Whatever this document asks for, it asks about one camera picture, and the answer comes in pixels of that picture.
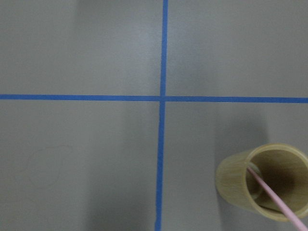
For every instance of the bamboo cup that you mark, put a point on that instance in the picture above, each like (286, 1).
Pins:
(283, 167)

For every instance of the pink chopstick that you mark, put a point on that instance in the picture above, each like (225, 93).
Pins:
(292, 217)

